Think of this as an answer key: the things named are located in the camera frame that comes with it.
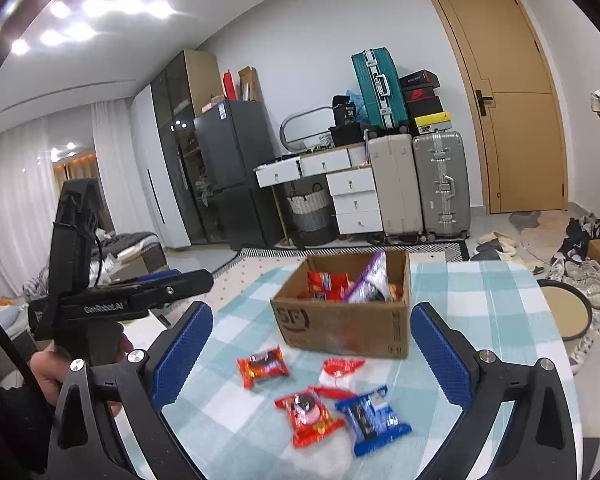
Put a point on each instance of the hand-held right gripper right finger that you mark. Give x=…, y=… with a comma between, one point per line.
x=440, y=355

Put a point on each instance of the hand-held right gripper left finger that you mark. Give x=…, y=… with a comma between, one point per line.
x=180, y=355

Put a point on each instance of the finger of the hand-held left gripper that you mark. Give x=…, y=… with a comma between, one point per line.
x=177, y=289
x=157, y=276

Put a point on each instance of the red cookie snack packet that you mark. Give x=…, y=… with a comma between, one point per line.
x=307, y=412
x=262, y=366

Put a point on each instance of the blue cookie snack packet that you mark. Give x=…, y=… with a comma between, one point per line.
x=370, y=417

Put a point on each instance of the small red white snack packet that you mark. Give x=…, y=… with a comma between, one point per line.
x=342, y=366

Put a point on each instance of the purple striped snack packet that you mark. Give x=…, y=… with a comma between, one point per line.
x=375, y=270

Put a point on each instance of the red colourful-print snack packet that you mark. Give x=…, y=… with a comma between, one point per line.
x=327, y=284

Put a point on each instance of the person's left hand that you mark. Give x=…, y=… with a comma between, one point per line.
x=50, y=370

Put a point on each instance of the blue white checked tablecloth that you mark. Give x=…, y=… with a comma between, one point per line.
x=480, y=285

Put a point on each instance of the white curtain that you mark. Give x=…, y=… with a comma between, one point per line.
x=20, y=185

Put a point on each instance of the tall glass-door cabinet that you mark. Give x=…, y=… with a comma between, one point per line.
x=175, y=160

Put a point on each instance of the grey slipper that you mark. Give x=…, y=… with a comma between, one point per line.
x=495, y=251

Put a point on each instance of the round black-rimmed stool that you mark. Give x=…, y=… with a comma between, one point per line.
x=562, y=310

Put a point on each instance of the beige slipper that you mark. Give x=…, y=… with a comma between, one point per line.
x=497, y=237

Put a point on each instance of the black refrigerator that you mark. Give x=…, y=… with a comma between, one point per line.
x=235, y=170

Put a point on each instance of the woven laundry basket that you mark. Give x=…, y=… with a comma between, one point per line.
x=309, y=215

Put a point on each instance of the beige doormat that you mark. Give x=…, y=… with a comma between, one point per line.
x=550, y=240

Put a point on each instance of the grey furry doormat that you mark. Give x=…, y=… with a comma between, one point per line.
x=525, y=220

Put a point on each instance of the scattered loose shoes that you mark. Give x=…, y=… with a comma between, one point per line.
x=590, y=285

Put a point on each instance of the silver suitcase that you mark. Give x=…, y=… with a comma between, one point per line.
x=440, y=185

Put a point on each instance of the beige suitcase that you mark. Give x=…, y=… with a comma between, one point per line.
x=395, y=185

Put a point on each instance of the white drawer dresser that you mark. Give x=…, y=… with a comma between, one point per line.
x=355, y=200

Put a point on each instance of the red tall object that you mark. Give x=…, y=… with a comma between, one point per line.
x=229, y=85

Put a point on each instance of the oval mirror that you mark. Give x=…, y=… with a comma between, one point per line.
x=305, y=127

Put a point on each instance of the small white basket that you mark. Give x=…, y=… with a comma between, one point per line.
x=325, y=140

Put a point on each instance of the wooden door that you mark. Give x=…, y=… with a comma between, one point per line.
x=520, y=160

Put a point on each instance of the flat cardboard sheets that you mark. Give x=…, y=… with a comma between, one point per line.
x=247, y=85

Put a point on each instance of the black bag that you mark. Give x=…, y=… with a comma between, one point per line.
x=346, y=134

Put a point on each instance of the yellow black shoe box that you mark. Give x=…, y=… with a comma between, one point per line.
x=432, y=124

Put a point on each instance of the black printed box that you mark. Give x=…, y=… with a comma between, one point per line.
x=345, y=110

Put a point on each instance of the plain black shoe box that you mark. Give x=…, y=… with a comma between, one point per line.
x=425, y=109

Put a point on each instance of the ceiling light cluster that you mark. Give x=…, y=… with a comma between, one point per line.
x=105, y=6

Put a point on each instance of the blue plastic bag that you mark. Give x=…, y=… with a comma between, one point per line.
x=357, y=105

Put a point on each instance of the red black shoe box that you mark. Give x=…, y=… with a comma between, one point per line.
x=420, y=94

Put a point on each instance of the teal suitcase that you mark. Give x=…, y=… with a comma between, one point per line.
x=375, y=90

